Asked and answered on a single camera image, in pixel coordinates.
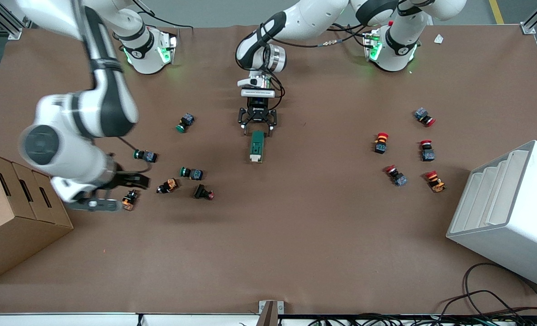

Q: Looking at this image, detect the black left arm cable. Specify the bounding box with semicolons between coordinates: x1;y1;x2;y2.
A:
268;23;377;48

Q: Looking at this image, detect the black looped cable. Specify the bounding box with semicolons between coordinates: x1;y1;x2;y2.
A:
436;263;537;317

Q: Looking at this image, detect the black button orange body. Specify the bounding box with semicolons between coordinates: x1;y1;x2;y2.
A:
122;189;140;211
156;178;179;195

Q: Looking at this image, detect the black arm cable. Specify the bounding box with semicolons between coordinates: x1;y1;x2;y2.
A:
268;23;377;48
133;0;194;30

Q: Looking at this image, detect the black switch red knob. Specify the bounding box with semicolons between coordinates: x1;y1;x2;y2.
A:
194;184;216;201

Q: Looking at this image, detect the green load switch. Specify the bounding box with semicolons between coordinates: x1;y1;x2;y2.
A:
249;130;265;164

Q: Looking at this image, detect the black cable bundle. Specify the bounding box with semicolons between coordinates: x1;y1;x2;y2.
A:
307;312;537;326

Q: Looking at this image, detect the brown cardboard box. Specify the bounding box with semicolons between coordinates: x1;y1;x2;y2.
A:
0;152;74;285

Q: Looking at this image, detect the metal table edge bracket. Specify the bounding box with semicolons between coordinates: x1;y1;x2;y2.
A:
258;300;285;326

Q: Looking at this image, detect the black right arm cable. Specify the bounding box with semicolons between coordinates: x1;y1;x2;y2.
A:
133;0;194;30

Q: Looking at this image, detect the white slotted storage rack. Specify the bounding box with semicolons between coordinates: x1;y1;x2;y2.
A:
446;140;537;291

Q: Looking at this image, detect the red button orange body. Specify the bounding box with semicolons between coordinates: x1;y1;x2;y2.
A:
425;171;446;193

